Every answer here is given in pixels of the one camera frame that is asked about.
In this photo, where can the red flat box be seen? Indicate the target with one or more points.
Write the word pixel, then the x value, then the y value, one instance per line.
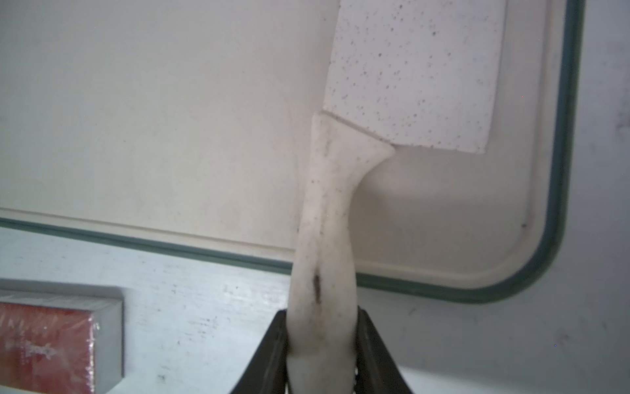
pixel 60 343

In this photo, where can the white speckled cleaver knife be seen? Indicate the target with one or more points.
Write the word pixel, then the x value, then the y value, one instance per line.
pixel 325 221

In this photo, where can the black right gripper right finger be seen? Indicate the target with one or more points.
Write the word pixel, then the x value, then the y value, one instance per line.
pixel 376 370

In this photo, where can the beige green-rimmed cutting board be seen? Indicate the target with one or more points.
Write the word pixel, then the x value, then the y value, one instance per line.
pixel 188 127

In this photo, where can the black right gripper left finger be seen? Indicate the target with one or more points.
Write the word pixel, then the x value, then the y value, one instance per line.
pixel 266 372

